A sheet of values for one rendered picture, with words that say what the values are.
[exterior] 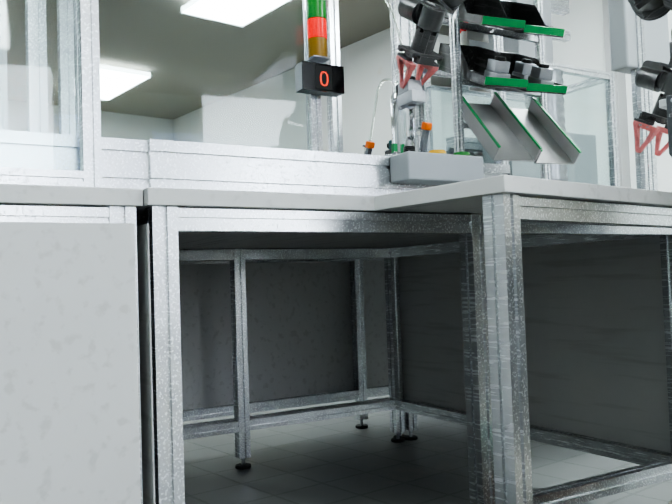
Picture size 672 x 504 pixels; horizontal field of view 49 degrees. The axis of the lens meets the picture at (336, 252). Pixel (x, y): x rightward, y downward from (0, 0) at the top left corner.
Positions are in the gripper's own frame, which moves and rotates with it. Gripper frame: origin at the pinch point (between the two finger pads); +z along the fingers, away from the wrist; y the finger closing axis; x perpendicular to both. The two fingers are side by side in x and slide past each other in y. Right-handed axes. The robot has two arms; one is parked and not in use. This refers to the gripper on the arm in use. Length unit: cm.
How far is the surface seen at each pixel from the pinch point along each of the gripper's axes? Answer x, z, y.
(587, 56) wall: -233, 32, -326
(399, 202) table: 45, 10, 28
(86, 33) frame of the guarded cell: 18, -8, 84
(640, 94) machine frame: -58, 9, -165
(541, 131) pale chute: 3.5, 7.5, -47.7
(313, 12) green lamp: -20.9, -9.5, 20.4
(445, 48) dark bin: -20.6, -5.9, -23.9
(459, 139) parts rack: 3.0, 12.1, -19.3
